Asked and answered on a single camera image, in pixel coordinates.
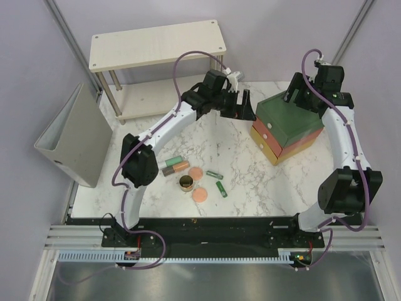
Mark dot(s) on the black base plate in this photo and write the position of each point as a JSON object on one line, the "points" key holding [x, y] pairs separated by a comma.
{"points": [[220, 238]]}

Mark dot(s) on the right blue cable duct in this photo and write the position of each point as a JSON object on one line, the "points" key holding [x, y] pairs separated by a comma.
{"points": [[304, 256]]}

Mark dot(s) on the green drawer box housing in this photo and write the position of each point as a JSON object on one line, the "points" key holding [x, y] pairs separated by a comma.
{"points": [[296, 117]]}

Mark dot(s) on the blue cable duct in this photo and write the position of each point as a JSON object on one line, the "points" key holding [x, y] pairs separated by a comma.
{"points": [[102, 256], [304, 256]]}

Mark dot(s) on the aluminium frame rail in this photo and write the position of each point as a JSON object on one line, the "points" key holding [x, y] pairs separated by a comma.
{"points": [[65, 237]]}

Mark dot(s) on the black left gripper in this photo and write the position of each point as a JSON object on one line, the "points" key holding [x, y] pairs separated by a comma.
{"points": [[244, 111]]}

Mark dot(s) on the yellow drawer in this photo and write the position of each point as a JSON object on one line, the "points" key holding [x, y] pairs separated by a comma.
{"points": [[262, 145]]}

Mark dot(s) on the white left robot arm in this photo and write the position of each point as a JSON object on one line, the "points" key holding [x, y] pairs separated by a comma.
{"points": [[138, 166]]}

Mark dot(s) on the coral drawer box housing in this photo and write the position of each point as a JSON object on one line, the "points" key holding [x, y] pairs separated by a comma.
{"points": [[297, 136]]}

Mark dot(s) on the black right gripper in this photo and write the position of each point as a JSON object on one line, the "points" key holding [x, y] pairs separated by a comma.
{"points": [[299, 83]]}

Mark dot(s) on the gold black round jar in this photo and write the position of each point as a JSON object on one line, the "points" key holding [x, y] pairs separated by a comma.
{"points": [[186, 183]]}

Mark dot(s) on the yellow drawer box housing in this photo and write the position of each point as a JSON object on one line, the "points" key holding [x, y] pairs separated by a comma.
{"points": [[296, 150]]}

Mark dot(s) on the white wooden two-tier shelf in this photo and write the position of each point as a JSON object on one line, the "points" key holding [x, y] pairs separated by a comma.
{"points": [[110, 52]]}

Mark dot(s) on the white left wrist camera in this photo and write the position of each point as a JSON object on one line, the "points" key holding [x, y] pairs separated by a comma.
{"points": [[234, 79]]}

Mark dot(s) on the coral drawer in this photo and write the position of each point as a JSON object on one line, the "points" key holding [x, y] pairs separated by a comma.
{"points": [[265, 138]]}

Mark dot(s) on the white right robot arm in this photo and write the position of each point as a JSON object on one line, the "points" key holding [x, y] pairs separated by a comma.
{"points": [[353, 184]]}

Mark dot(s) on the green drawer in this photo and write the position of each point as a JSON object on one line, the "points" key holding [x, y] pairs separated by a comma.
{"points": [[270, 120]]}

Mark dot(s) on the grey file holder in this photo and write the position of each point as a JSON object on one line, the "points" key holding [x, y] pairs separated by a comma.
{"points": [[77, 139]]}

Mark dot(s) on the orange brown tube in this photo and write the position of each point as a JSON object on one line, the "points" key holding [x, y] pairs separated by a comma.
{"points": [[175, 168]]}

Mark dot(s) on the left blue cable duct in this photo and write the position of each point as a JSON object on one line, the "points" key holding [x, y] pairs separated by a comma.
{"points": [[102, 256]]}

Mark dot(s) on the mint green tube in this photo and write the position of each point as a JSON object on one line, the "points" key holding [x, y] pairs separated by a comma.
{"points": [[169, 162]]}

